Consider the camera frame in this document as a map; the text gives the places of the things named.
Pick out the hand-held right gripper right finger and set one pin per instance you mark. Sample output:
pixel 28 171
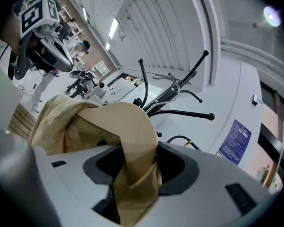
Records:
pixel 203 197

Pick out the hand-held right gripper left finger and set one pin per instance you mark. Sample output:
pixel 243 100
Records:
pixel 68 174

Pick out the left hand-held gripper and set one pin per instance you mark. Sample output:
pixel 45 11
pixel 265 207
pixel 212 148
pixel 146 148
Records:
pixel 34 15

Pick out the beige clothing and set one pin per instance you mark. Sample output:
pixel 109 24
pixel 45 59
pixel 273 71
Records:
pixel 104 126

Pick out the black coat rack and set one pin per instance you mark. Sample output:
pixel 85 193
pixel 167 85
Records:
pixel 179 113

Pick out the person's left forearm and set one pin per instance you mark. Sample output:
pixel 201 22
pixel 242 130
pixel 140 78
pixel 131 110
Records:
pixel 10 32

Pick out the black office chair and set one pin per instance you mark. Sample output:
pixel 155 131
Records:
pixel 81 81

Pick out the white cube shelf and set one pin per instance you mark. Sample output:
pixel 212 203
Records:
pixel 101 68

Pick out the long ceiling light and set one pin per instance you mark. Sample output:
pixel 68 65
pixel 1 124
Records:
pixel 84 13
pixel 107 46
pixel 113 28

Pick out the white table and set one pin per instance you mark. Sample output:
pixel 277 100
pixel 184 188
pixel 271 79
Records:
pixel 118 89

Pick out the wooden slat panel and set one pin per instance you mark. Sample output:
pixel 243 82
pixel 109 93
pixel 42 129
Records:
pixel 21 122

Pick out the round white lamp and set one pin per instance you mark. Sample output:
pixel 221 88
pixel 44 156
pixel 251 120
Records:
pixel 271 16

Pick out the blue wall poster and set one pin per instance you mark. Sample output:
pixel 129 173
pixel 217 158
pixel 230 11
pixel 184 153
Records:
pixel 235 142

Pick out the grey wall switch box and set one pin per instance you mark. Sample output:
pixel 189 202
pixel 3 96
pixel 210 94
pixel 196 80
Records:
pixel 255 99

